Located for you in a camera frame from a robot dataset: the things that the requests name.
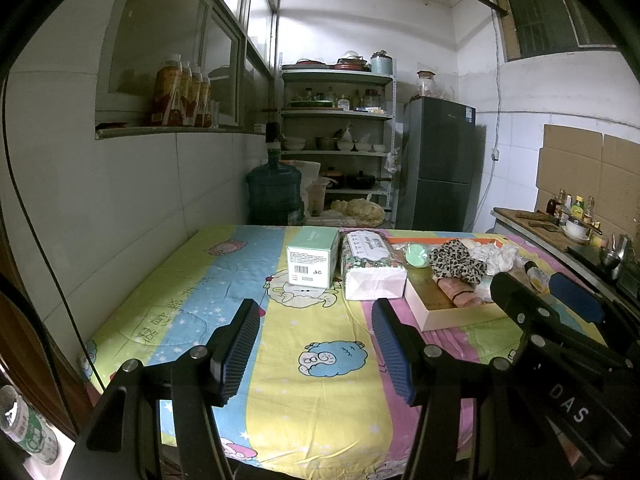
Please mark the group of condiment bottles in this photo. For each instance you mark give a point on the group of condiment bottles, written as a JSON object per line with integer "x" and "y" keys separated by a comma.
{"x": 572, "y": 207}

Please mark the sliding glass window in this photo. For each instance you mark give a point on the sliding glass window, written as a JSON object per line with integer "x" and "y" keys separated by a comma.
{"x": 165, "y": 25}

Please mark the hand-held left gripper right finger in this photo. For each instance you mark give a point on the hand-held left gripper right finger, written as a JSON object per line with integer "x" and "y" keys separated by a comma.
{"x": 392, "y": 355}

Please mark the dark grey fridge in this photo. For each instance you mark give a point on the dark grey fridge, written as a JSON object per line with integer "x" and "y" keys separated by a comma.
{"x": 437, "y": 160}

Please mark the pink towel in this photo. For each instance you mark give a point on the pink towel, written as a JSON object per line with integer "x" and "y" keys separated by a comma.
{"x": 457, "y": 292}

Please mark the large water jug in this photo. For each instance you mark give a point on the large water jug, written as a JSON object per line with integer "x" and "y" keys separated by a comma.
{"x": 275, "y": 190}

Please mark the green white can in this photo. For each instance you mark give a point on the green white can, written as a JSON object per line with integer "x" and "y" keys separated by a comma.
{"x": 25, "y": 425}

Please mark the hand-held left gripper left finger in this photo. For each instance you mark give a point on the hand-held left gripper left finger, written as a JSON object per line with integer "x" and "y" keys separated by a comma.
{"x": 242, "y": 345}

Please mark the high window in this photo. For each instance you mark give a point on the high window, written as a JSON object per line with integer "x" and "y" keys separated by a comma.
{"x": 550, "y": 15}

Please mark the black water pump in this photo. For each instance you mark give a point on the black water pump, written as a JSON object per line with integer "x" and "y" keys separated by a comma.
{"x": 273, "y": 140}

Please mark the cardboard wall panel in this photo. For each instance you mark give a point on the cardboard wall panel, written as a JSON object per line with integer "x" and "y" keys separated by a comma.
{"x": 622, "y": 175}
{"x": 570, "y": 160}

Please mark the stack of red bowls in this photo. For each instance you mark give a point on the stack of red bowls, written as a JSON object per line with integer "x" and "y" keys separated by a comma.
{"x": 350, "y": 62}

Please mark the metal kettle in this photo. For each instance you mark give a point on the metal kettle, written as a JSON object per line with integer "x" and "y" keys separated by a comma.
{"x": 615, "y": 252}

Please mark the orange juice bottle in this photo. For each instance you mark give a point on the orange juice bottle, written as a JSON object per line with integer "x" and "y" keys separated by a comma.
{"x": 185, "y": 100}
{"x": 207, "y": 105}
{"x": 167, "y": 95}
{"x": 197, "y": 102}

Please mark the teal pot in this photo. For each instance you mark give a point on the teal pot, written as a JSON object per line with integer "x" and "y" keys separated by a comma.
{"x": 382, "y": 64}

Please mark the orange-rimmed cardboard box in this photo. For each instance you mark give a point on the orange-rimmed cardboard box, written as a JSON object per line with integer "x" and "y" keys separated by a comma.
{"x": 450, "y": 317}

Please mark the black pan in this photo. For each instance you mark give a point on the black pan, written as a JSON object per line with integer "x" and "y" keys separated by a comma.
{"x": 365, "y": 180}

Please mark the white sack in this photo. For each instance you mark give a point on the white sack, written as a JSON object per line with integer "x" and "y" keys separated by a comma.
{"x": 305, "y": 185}

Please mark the white lace-edged cloth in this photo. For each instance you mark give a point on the white lace-edged cloth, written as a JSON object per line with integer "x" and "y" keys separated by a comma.
{"x": 500, "y": 257}

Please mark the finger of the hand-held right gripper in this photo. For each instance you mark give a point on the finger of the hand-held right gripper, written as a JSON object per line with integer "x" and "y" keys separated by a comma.
{"x": 575, "y": 295}
{"x": 515, "y": 300}

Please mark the light green box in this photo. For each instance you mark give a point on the light green box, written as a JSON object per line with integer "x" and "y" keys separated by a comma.
{"x": 310, "y": 260}

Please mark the leopard print cloth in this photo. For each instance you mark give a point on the leopard print cloth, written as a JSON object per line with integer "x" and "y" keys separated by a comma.
{"x": 452, "y": 260}

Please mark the white bowl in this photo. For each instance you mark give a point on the white bowl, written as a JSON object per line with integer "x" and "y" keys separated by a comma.
{"x": 576, "y": 231}

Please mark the glass jar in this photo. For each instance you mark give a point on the glass jar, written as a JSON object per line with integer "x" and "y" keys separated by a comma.
{"x": 426, "y": 85}

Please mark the clear plastic bag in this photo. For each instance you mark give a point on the clear plastic bag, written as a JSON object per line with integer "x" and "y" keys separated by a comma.
{"x": 317, "y": 200}

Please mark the green round pad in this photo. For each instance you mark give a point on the green round pad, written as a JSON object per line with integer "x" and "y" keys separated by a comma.
{"x": 416, "y": 255}

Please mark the row of white bowls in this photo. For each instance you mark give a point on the row of white bowls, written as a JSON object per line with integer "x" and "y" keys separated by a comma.
{"x": 345, "y": 145}

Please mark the white shelf rack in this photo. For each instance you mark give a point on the white shelf rack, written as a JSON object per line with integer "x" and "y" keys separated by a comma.
{"x": 335, "y": 115}

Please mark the yellow dried food pile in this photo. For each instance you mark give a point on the yellow dried food pile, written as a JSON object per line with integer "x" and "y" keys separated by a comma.
{"x": 357, "y": 212}

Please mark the kitchen counter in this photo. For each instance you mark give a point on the kitchen counter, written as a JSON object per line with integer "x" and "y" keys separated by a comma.
{"x": 525, "y": 220}

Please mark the floral tissue pack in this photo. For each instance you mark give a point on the floral tissue pack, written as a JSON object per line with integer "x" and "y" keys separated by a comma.
{"x": 372, "y": 280}

